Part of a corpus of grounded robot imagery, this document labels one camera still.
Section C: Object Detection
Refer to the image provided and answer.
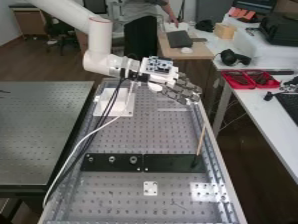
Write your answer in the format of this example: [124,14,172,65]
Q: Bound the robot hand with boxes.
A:
[139,55,205,106]

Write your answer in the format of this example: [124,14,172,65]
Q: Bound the wooden desk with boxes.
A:
[156,21,217,86]

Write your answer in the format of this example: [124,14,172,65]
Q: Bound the black keyboard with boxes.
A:
[165,30,195,49]
[275,92,298,127]

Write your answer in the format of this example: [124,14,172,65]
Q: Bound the person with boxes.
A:
[104,0,181,63]

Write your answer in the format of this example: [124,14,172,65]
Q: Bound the black headphones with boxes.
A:
[220,48,253,67]

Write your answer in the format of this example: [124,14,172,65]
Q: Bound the red tray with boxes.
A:
[247,69,283,90]
[221,69,259,90]

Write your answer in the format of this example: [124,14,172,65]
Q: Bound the small wooden box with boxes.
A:
[213,22,239,41]

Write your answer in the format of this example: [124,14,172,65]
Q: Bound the thin stick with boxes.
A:
[195,124,209,158]

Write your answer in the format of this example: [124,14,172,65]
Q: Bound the black chair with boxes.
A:
[43,9,83,57]

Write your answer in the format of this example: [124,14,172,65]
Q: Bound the black plate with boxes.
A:
[143,152,209,175]
[80,152,146,174]

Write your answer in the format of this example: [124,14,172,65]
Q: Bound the clear box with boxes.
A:
[38,77,248,224]

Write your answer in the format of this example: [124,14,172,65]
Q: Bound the black case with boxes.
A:
[259,12,298,47]

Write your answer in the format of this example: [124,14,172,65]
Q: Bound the white desk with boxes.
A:
[193,15,298,186]

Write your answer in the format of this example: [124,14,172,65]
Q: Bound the small white block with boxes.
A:
[142,180,160,197]

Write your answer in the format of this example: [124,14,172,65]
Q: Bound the black cable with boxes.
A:
[55,75,134,188]

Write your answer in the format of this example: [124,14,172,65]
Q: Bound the white cable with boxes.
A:
[42,78,138,210]

